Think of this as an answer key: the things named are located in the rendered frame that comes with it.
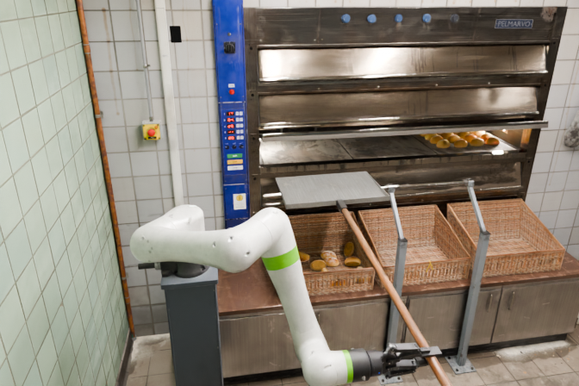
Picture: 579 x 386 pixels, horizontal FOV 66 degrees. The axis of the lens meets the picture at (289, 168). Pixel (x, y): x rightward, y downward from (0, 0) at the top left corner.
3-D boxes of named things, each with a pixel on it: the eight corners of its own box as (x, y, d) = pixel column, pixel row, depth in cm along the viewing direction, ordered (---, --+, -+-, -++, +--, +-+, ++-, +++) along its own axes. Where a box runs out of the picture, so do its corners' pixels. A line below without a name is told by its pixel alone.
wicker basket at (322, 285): (268, 252, 295) (268, 215, 284) (351, 246, 302) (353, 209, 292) (277, 300, 250) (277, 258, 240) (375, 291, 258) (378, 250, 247)
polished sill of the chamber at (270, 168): (258, 170, 280) (258, 164, 278) (519, 154, 308) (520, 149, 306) (259, 174, 274) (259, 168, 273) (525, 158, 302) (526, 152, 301)
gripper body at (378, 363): (364, 344, 138) (392, 340, 140) (361, 364, 141) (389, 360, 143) (372, 364, 131) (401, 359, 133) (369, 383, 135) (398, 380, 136)
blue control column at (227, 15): (222, 206, 487) (210, -6, 407) (237, 205, 490) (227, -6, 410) (231, 329, 310) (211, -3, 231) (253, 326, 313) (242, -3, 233)
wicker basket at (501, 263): (439, 238, 313) (445, 202, 303) (513, 232, 321) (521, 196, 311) (477, 279, 269) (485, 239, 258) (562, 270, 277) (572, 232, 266)
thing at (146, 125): (145, 137, 254) (142, 120, 251) (163, 136, 256) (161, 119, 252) (143, 140, 248) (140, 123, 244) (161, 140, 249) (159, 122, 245)
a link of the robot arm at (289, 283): (268, 274, 135) (302, 261, 137) (264, 263, 147) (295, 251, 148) (303, 379, 141) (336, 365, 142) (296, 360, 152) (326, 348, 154)
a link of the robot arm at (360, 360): (351, 392, 132) (355, 370, 128) (341, 360, 143) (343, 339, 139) (371, 389, 133) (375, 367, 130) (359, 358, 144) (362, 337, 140)
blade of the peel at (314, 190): (389, 200, 234) (389, 196, 233) (286, 208, 225) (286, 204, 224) (366, 171, 266) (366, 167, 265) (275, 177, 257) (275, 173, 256)
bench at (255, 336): (202, 329, 310) (196, 258, 289) (519, 294, 348) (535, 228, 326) (202, 397, 259) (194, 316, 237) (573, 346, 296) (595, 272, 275)
